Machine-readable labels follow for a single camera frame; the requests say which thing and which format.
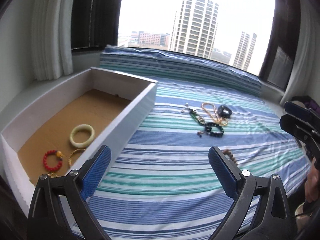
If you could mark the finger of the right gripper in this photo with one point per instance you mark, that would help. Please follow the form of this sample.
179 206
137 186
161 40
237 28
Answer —
297 111
296 127

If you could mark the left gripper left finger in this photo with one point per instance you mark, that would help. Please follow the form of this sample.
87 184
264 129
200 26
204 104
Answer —
46 218

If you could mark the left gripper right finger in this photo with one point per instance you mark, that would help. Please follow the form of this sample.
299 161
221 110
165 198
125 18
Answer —
271 220

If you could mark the gold ring cluster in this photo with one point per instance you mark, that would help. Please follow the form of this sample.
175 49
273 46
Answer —
52 174

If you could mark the gold chain bangle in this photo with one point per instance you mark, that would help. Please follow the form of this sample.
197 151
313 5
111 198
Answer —
79 150

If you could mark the red bead bracelet amber bead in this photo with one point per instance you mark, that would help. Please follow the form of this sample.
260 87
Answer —
52 160

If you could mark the pale green jade bangle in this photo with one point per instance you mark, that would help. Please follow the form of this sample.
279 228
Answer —
82 136

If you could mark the person's right hand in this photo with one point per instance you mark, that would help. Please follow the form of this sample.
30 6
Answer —
312 185

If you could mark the beige folded blanket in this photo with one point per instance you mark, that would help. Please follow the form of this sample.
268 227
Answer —
302 101

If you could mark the right white curtain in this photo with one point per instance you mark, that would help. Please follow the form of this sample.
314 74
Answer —
304 79

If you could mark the white curtain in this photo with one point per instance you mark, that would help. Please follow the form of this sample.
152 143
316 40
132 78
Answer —
304 79
51 39

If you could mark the black smart band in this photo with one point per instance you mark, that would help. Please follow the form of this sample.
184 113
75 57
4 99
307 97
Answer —
224 112

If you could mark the blue green striped bedsheet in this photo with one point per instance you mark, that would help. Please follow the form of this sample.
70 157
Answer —
162 186

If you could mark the white cardboard box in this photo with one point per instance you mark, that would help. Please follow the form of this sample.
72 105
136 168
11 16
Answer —
113 103

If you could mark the left white curtain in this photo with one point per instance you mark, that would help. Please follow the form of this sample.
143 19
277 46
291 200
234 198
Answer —
51 39

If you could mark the green cord silver charm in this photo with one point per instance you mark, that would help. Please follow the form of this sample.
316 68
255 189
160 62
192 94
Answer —
193 114

